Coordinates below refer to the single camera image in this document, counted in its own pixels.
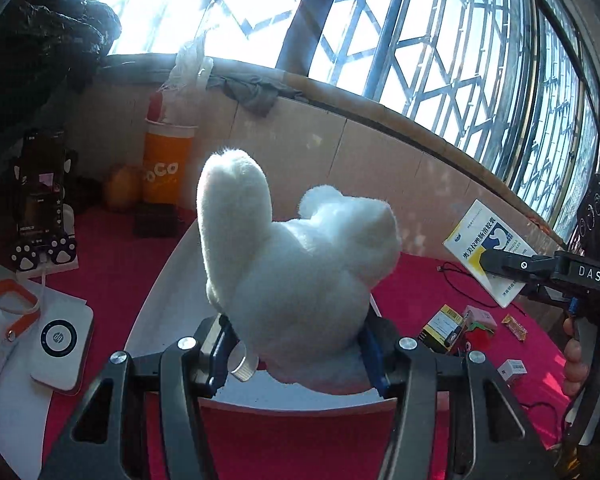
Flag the white cardboard box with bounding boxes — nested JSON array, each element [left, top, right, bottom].
[[125, 220, 398, 416]]

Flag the white power bank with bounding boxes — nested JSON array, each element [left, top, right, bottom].
[[30, 305, 95, 392]]

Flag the white blue yellow medicine box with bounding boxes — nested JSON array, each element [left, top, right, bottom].
[[442, 199, 538, 309]]

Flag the person's right hand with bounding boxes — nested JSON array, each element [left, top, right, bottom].
[[562, 317, 588, 397]]

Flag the black charger cube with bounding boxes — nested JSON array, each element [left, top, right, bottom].
[[132, 202, 181, 238]]

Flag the orange fruit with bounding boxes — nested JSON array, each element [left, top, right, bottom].
[[104, 165, 143, 211]]

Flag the yellow black carton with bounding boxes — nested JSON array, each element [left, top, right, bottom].
[[420, 304, 465, 356]]

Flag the orange strap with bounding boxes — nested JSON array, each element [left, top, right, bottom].
[[0, 280, 42, 343]]

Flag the pink small box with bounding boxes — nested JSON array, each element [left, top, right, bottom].
[[461, 305, 497, 332]]

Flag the paw print phone stand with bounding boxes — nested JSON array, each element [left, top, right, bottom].
[[10, 147, 78, 273]]

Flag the white plush toy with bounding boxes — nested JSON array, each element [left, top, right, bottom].
[[196, 147, 403, 396]]

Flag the small white box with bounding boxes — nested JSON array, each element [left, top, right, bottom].
[[497, 358, 527, 386]]

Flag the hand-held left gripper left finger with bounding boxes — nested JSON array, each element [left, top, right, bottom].
[[37, 312, 241, 480]]

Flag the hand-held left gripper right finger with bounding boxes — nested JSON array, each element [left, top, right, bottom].
[[360, 317, 563, 480]]

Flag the black plastic bag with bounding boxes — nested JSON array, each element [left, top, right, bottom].
[[0, 0, 123, 161]]

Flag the clear plastic bag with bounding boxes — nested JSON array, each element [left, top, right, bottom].
[[155, 40, 216, 128]]

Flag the grey cloth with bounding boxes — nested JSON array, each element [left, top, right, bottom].
[[207, 72, 303, 118]]

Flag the orange snack wrapper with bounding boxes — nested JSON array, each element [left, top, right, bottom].
[[501, 314, 528, 342]]

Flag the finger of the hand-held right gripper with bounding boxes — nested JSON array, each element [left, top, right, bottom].
[[480, 249, 556, 277]]

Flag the orange paper cup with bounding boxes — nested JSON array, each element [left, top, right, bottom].
[[141, 117, 199, 208]]

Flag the black cable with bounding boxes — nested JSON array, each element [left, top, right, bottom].
[[437, 261, 468, 291]]

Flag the window metal grille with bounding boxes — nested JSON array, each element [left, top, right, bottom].
[[275, 0, 600, 241]]

